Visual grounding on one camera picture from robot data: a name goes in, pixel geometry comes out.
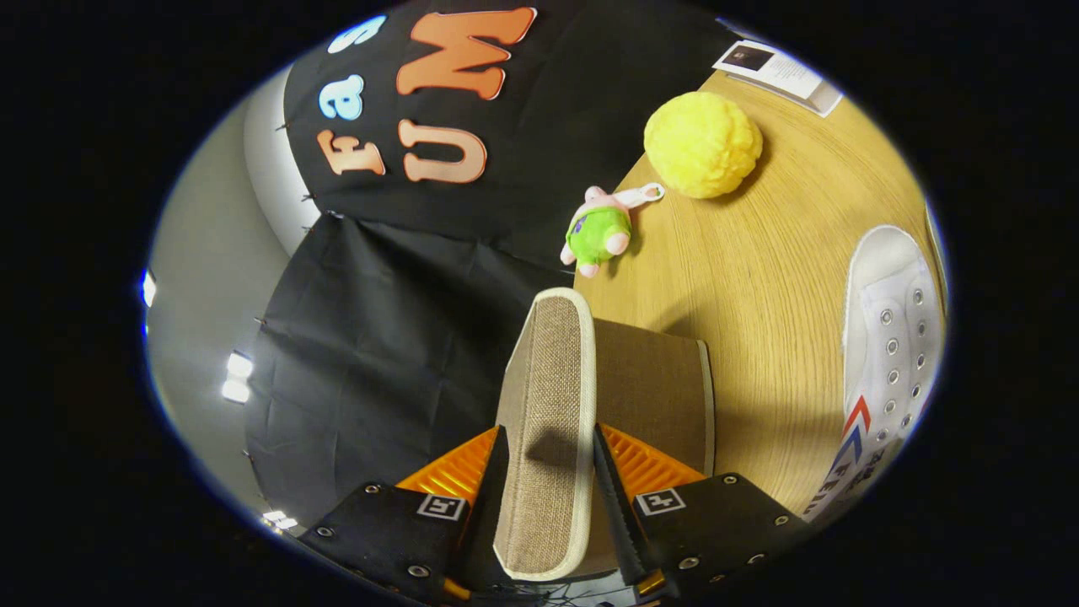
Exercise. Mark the white canvas shoe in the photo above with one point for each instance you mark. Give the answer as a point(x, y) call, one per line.
point(885, 320)

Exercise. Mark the pink and green plush toy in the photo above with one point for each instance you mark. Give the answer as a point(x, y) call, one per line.
point(598, 234)

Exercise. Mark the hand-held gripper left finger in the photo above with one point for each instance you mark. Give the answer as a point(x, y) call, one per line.
point(489, 531)

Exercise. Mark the black backdrop cloth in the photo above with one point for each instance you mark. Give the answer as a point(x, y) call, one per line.
point(379, 337)

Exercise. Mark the ceiling light panel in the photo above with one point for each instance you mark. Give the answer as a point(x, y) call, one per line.
point(278, 520)
point(148, 288)
point(238, 378)

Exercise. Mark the brown fabric storage box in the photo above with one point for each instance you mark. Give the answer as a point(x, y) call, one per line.
point(548, 379)

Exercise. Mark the yellow fuzzy plush ball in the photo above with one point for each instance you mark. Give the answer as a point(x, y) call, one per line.
point(704, 143)

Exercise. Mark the white book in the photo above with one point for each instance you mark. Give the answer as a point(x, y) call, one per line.
point(780, 72)

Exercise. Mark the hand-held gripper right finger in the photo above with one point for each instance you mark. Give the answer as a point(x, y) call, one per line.
point(620, 514)

